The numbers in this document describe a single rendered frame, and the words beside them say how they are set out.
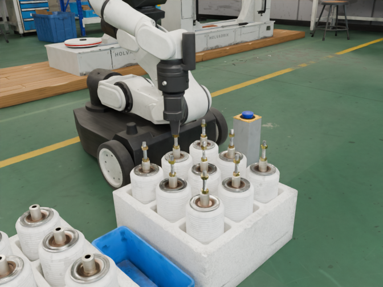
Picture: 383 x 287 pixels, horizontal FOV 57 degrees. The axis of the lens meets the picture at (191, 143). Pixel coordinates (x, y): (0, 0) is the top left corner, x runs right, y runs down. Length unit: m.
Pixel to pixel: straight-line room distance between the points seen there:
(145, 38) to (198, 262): 0.57
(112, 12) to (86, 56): 1.92
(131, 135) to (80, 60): 1.63
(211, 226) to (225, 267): 0.12
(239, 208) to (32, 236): 0.50
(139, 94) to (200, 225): 0.80
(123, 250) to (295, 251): 0.51
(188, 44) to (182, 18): 2.65
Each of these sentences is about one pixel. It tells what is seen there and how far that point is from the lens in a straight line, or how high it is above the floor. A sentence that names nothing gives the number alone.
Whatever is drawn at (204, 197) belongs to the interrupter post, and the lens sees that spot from 0.85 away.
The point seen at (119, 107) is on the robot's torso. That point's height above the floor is 0.25.
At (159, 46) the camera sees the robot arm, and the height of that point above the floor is 0.59.
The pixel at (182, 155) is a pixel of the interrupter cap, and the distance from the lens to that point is 1.10.
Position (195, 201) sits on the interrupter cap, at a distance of 0.88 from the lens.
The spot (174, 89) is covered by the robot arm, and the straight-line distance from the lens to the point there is 0.97.
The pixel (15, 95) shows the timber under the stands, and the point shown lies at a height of 0.06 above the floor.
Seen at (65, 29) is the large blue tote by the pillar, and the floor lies 0.16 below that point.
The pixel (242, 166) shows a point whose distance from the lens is 1.08.
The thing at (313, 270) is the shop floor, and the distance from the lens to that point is 1.11.
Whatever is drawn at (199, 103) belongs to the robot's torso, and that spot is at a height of 0.33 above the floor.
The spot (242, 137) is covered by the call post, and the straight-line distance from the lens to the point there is 1.23.
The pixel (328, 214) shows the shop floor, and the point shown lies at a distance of 1.33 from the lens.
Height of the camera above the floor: 0.75
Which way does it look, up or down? 25 degrees down
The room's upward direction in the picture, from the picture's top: 1 degrees counter-clockwise
